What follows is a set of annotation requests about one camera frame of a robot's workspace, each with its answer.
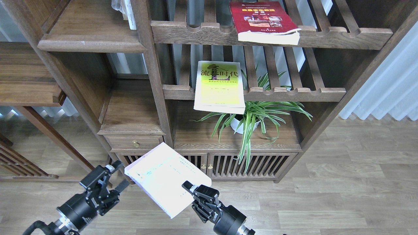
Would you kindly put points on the green spider plant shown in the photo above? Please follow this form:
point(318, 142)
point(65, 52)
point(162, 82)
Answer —
point(255, 111)

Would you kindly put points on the small wooden drawer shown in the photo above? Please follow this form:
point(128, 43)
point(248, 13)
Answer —
point(134, 141)

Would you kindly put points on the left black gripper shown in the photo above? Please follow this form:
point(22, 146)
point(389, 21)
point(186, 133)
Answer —
point(82, 208)

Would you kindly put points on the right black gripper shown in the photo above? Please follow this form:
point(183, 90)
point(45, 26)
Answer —
point(227, 220)

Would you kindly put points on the white object on upper shelf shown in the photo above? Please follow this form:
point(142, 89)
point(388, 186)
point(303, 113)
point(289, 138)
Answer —
point(124, 6)

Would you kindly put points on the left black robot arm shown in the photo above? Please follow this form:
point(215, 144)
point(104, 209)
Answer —
point(47, 229)

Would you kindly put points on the white curtain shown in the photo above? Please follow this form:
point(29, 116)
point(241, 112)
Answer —
point(393, 88)

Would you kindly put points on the white lavender paperback book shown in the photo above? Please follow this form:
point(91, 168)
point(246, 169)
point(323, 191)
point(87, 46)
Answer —
point(167, 193)

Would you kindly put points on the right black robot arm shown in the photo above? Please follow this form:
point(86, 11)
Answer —
point(227, 220)

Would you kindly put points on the right slatted cabinet door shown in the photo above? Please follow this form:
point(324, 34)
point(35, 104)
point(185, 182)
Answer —
point(262, 166)

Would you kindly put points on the dark wooden bookshelf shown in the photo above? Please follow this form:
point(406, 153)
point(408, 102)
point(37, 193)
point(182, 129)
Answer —
point(139, 82)

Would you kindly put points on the red paperback book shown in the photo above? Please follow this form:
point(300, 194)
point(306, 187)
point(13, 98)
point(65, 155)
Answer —
point(264, 22)

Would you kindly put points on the yellow green paperback book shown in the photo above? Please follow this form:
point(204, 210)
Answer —
point(219, 87)

